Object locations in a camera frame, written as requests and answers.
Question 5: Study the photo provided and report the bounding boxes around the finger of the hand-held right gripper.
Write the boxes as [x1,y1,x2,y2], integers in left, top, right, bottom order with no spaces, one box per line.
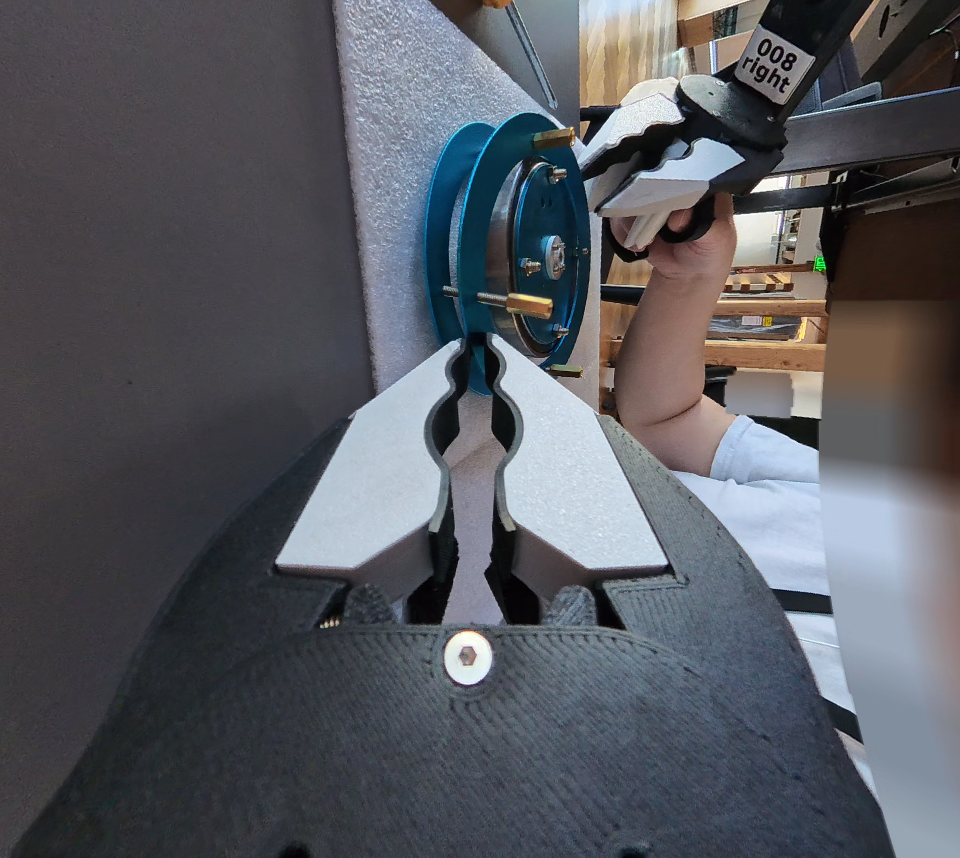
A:
[578,78,685,179]
[593,138,748,254]

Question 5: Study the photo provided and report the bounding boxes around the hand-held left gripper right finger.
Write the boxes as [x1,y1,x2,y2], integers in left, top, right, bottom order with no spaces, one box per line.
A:
[476,336,669,598]

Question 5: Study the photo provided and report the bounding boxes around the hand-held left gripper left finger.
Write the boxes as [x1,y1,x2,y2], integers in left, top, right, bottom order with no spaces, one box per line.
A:
[276,338,472,598]

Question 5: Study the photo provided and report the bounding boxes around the blue disc with bearing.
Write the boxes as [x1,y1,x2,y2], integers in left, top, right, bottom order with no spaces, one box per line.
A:
[503,161,591,356]

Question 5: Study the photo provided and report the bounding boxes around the blue round metal base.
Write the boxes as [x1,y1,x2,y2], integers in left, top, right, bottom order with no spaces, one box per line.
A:
[423,113,594,397]

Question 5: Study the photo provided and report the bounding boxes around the person's right forearm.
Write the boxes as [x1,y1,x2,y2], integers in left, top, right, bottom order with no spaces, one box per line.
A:
[612,266,739,476]

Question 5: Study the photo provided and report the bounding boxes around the dark grey desk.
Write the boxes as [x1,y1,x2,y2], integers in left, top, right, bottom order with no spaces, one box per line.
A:
[0,0,583,858]

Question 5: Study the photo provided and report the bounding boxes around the wooden pallet rack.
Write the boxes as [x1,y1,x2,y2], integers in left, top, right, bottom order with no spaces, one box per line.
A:
[600,258,829,376]

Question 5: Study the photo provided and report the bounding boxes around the white foam sheet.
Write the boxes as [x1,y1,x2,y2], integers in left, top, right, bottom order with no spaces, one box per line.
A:
[326,0,601,409]

